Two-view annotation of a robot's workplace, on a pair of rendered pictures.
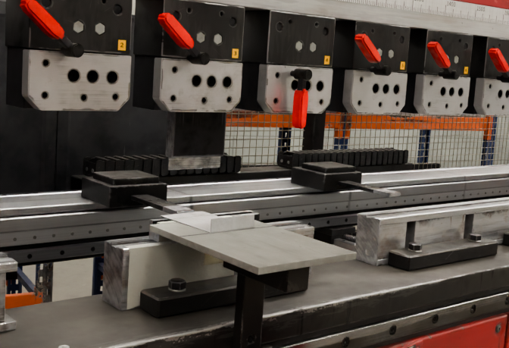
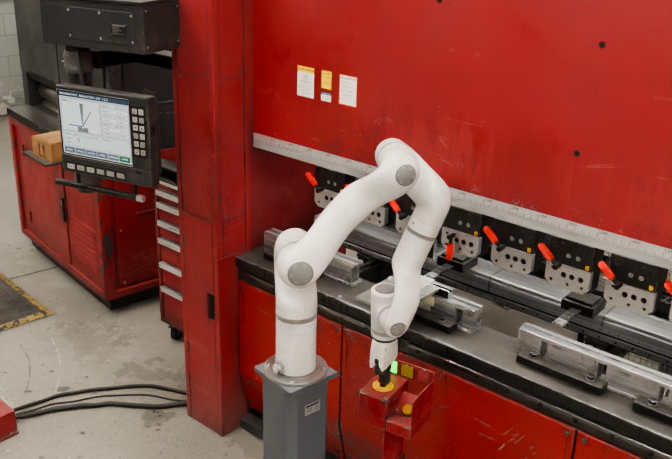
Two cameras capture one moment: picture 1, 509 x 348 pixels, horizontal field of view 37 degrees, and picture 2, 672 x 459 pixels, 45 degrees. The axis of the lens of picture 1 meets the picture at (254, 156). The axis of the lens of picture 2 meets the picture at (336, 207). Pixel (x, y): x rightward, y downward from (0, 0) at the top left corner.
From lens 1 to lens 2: 2.79 m
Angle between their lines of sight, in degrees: 78
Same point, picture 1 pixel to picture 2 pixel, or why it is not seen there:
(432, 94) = (553, 273)
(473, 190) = not seen: outside the picture
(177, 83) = (402, 223)
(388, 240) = (525, 343)
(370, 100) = (504, 261)
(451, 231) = (582, 365)
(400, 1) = (527, 214)
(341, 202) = (595, 323)
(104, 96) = (376, 220)
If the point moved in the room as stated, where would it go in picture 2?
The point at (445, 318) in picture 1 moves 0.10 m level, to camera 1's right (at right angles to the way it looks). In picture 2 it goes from (516, 396) to (527, 413)
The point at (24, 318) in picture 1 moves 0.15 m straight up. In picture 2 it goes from (364, 286) to (365, 251)
